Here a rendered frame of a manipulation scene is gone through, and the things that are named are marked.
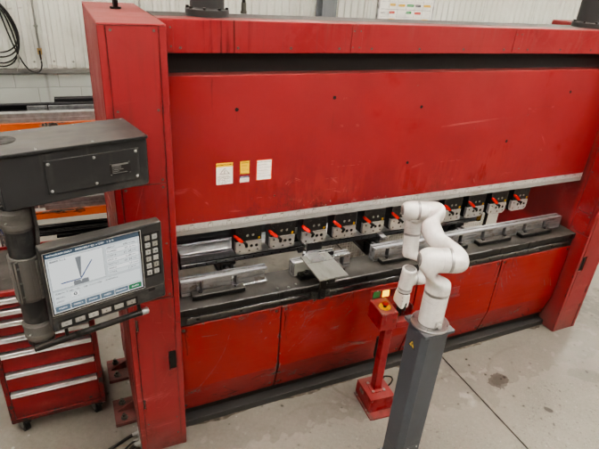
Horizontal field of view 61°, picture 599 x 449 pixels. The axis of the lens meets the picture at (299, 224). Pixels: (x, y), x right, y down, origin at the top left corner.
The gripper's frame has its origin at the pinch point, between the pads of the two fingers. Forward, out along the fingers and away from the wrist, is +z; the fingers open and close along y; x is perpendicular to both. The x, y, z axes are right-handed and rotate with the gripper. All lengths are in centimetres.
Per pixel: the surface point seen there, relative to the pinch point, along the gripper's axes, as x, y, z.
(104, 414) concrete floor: -172, -31, 77
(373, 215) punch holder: -8, -37, -45
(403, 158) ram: 8, -41, -80
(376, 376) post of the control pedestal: -8, 5, 50
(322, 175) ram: -45, -37, -75
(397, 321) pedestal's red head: -2.9, 5.6, 3.0
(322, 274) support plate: -48, -13, -25
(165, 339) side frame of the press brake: -135, -3, -5
